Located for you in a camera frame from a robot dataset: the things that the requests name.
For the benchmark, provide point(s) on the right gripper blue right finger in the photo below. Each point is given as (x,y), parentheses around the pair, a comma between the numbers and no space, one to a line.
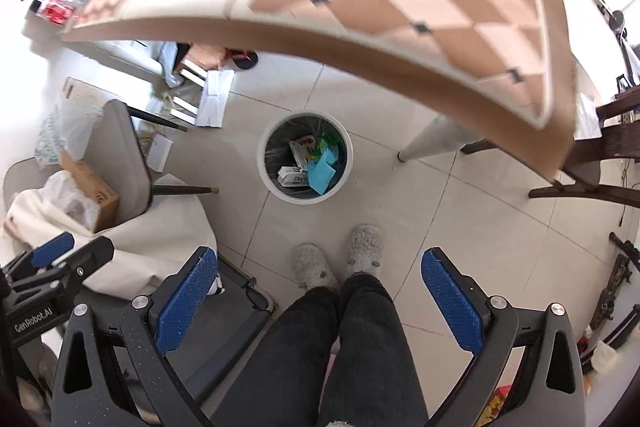
(458,298)

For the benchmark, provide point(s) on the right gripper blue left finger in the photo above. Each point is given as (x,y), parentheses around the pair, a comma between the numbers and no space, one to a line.
(179,297)

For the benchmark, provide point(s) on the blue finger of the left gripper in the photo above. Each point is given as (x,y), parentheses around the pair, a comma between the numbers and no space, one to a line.
(45,254)

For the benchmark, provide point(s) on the white blue tissue wrapper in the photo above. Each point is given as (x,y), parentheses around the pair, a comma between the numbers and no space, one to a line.
(320,170)

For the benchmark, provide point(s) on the white round trash bin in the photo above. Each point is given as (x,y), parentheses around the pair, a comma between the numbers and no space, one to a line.
(292,141)

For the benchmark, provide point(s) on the cream white blanket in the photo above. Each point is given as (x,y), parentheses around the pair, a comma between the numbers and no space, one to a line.
(147,249)

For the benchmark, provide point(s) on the brown cardboard box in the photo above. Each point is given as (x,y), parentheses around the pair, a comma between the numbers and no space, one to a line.
(96,189)

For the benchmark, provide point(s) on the person's right black trouser leg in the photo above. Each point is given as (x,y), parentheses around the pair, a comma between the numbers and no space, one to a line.
(373,381)

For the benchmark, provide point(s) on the person's black trouser leg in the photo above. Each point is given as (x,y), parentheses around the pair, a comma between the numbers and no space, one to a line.
(281,383)
(373,381)

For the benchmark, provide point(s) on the right grey fuzzy slipper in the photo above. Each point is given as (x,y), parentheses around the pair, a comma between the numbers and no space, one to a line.
(365,251)

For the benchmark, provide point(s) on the grey fuzzy slipper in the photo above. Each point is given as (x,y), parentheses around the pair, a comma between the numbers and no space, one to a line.
(312,269)
(365,251)

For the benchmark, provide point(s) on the left grey fuzzy slipper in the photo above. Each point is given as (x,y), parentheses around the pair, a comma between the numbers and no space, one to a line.
(312,269)

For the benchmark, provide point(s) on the grey chair with black legs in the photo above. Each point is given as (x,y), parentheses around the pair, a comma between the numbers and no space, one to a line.
(113,152)

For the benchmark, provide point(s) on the person's left black trouser leg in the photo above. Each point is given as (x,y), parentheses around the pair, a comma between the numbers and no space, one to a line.
(281,383)

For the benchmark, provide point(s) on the small white flat box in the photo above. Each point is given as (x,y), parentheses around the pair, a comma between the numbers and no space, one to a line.
(158,153)

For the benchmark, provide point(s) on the white tissue box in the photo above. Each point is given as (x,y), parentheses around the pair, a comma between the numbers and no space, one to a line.
(289,176)

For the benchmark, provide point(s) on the grey conical table leg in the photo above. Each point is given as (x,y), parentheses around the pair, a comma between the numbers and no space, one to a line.
(440,136)

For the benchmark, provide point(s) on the white folded cardboard sheet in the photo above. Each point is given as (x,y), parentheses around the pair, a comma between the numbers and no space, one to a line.
(214,98)

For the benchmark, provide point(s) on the black red flip-flop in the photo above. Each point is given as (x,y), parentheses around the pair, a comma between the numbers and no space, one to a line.
(243,59)

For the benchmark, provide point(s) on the red package on table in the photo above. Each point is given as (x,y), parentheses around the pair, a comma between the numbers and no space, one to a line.
(56,12)

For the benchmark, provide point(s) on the dark wooden chair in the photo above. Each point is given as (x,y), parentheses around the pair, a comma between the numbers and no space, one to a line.
(618,141)

